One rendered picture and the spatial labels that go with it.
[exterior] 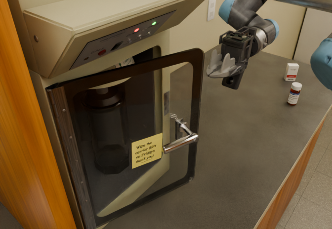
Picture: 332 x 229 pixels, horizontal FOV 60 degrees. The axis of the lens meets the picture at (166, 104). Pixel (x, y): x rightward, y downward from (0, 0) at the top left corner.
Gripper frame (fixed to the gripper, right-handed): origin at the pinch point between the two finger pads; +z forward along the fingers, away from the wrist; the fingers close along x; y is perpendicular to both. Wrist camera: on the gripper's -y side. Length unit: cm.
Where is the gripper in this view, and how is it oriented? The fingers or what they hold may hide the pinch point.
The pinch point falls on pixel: (211, 76)
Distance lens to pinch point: 72.3
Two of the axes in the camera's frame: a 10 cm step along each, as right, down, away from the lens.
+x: 7.8, 3.6, -5.1
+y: 0.1, -8.2, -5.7
